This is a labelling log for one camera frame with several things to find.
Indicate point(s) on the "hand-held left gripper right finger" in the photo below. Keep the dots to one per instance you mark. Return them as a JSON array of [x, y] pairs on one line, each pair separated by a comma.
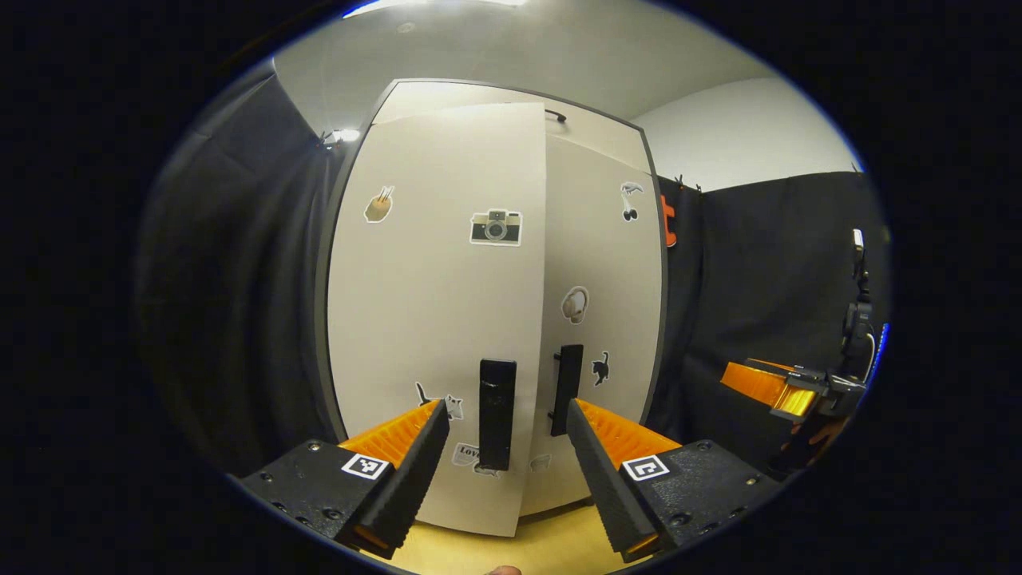
[[603, 479]]

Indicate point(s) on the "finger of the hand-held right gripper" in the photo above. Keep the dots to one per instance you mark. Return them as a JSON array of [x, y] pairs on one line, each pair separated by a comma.
[[798, 372], [758, 385]]

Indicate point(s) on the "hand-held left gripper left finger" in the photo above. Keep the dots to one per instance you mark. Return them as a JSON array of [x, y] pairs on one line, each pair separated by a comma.
[[411, 471]]

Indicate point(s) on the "white cabinet door camera sticker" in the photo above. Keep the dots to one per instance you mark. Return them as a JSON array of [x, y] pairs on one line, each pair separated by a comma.
[[431, 303]]

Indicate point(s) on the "white shoe cabinet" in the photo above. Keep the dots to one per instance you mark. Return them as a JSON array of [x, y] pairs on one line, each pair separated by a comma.
[[322, 319]]

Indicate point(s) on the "white cabinet door calendar sticker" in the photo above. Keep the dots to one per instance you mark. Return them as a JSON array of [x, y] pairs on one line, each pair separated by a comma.
[[615, 279]]

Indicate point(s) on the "black backdrop cloth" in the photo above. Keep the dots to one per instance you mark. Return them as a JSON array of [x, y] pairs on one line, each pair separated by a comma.
[[766, 279]]

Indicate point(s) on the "metal clamp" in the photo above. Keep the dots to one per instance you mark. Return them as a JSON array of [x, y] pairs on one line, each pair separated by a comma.
[[339, 137]]

